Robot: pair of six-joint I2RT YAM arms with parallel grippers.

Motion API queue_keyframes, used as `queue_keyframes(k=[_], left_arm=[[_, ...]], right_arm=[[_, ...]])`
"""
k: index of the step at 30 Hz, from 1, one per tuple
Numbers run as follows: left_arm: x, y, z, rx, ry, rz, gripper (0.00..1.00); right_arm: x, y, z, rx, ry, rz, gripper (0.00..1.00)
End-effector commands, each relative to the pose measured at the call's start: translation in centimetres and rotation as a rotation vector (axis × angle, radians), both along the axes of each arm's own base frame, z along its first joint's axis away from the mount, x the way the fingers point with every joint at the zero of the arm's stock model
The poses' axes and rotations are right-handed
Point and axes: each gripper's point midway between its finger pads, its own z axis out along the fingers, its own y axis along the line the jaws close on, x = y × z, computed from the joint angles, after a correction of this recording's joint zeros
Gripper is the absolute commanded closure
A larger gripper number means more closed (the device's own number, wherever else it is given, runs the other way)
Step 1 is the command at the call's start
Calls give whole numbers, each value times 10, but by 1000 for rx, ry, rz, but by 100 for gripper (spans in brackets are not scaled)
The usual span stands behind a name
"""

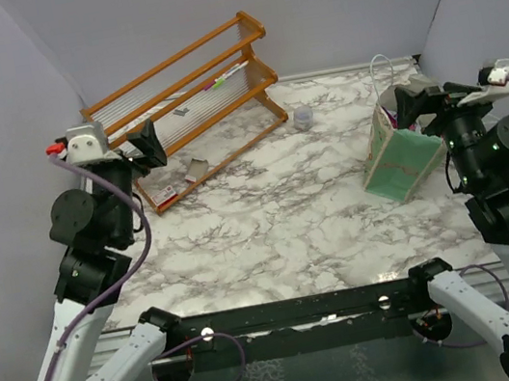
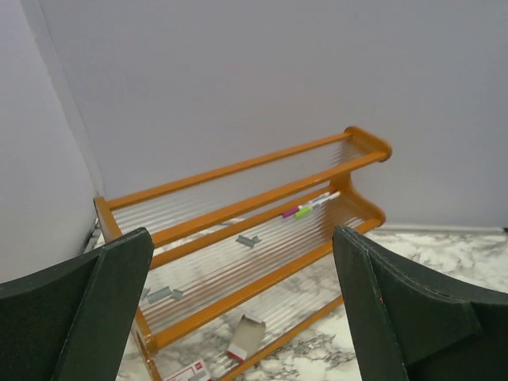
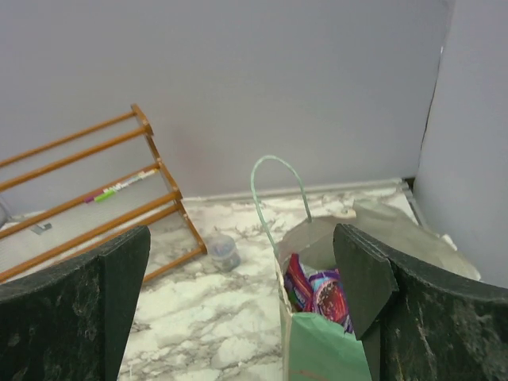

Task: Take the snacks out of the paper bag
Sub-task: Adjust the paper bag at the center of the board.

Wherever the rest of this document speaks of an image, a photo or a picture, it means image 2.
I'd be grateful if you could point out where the grey staple strip upper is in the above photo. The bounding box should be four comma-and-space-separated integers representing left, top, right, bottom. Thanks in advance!
236, 235, 261, 248

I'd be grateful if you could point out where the grey staple strip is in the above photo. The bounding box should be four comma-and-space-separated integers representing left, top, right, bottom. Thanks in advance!
140, 287, 184, 304
236, 235, 261, 248

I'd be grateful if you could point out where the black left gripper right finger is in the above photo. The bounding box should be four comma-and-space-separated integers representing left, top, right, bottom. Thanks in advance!
333, 226, 507, 380

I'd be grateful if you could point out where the open small cardboard box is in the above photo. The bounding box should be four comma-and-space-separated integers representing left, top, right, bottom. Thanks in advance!
227, 314, 266, 361

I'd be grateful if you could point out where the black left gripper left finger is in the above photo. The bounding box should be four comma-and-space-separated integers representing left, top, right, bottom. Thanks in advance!
1, 228, 154, 380

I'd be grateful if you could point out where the purple capped marker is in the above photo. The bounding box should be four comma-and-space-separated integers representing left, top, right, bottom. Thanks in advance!
281, 192, 330, 218

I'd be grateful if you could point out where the red white staple box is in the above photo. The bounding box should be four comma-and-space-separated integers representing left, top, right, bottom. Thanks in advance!
165, 359, 213, 381

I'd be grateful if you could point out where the grey staple strip lower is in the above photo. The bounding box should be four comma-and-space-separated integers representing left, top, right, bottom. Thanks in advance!
140, 287, 184, 304

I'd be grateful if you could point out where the orange wooden two-tier rack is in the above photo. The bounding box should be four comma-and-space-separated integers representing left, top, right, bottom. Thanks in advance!
94, 126, 392, 380

